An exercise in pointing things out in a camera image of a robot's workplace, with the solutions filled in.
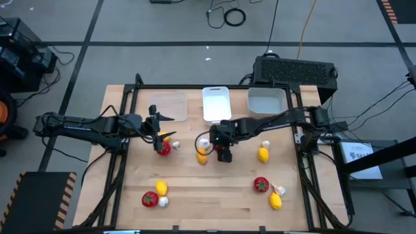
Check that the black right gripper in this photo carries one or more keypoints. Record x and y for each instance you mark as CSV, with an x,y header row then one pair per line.
x,y
224,133

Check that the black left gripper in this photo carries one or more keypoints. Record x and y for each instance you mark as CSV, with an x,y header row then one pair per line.
x,y
152,128

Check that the orange-yellow plastic lemon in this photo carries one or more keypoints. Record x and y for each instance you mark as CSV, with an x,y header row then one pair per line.
x,y
202,158

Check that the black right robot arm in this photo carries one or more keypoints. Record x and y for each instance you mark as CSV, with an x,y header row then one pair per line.
x,y
276,120

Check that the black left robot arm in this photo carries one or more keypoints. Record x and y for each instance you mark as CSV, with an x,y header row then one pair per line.
x,y
81,125

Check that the white plastic bin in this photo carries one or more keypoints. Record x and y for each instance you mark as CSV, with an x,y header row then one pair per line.
x,y
216,107

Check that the translucent plastic bin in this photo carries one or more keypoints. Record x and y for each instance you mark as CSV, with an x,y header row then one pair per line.
x,y
169,104

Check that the clear square container right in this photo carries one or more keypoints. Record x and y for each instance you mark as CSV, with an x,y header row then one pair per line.
x,y
266,104

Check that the black computer case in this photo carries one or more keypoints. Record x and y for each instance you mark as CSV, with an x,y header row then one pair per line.
x,y
292,71

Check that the black power adapter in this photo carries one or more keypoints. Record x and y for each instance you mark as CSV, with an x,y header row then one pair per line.
x,y
161,1

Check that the white printed paper sheet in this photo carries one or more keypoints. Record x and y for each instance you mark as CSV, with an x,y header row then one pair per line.
x,y
357,162

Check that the black hazard-striped floor mat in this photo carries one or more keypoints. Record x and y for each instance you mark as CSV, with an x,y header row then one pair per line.
x,y
403,9
35,201

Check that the black equipment cart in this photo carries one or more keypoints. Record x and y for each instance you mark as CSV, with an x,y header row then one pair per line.
x,y
19,65

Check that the black orange wheeled device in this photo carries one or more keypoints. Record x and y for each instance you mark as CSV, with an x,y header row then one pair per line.
x,y
3,113

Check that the black diagonal stand bar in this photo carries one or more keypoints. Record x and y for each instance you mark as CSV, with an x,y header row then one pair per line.
x,y
383,156

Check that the black side table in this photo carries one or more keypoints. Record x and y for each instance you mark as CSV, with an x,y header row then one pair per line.
x,y
393,177

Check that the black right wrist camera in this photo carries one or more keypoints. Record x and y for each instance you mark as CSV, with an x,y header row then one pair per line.
x,y
225,155

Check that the black metal table frame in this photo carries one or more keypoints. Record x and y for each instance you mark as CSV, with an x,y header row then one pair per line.
x,y
182,86

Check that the aluminium frame post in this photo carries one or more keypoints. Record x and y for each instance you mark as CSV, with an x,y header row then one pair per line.
x,y
122,232

